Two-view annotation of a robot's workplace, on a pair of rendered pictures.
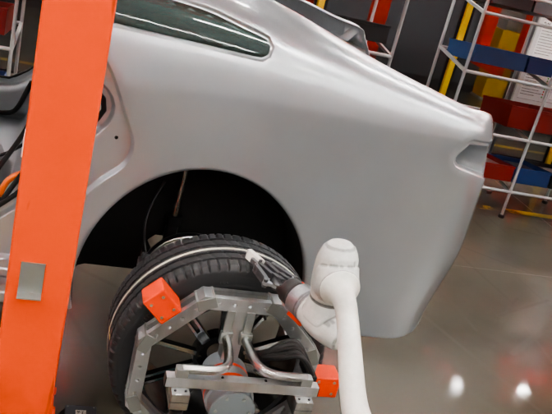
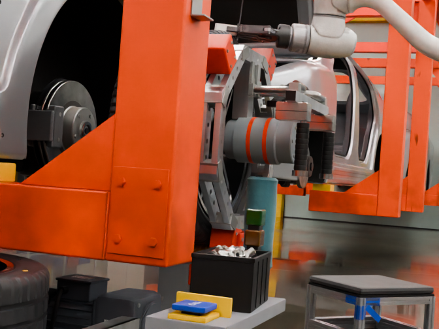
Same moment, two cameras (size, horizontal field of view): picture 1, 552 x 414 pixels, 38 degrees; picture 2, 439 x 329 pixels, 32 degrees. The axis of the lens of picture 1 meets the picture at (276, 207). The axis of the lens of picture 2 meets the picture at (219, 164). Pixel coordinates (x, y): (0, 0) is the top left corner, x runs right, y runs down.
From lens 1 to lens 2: 2.47 m
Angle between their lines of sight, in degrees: 56
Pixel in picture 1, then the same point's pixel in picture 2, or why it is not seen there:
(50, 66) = not seen: outside the picture
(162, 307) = (230, 54)
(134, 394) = (219, 160)
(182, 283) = not seen: hidden behind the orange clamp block
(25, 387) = (190, 144)
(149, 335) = (227, 86)
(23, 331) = (191, 68)
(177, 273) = not seen: hidden behind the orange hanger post
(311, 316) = (332, 31)
